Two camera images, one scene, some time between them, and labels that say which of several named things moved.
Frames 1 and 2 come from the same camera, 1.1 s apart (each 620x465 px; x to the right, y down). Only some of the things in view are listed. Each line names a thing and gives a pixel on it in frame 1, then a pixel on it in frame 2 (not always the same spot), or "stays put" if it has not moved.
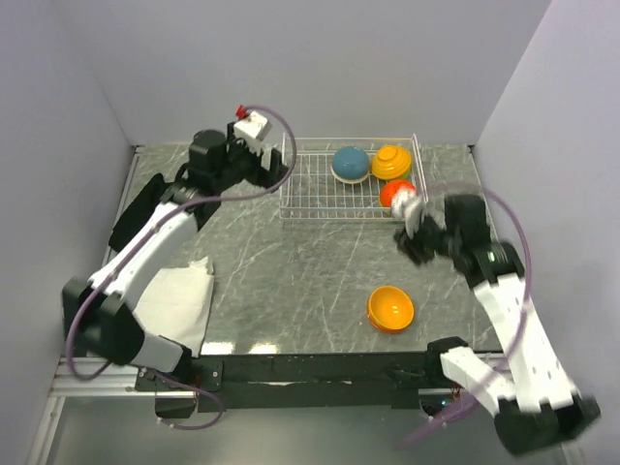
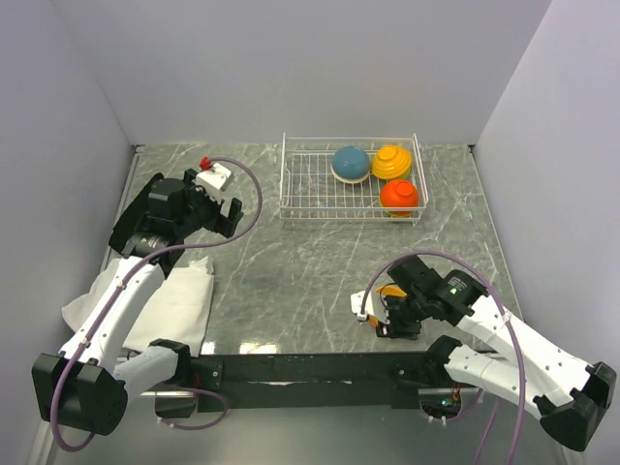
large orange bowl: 390,162 stays put
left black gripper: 262,176 to 192,191
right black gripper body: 429,240 to 404,315
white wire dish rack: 348,178 stays put
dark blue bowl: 350,163 stays put
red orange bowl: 388,189 stays put
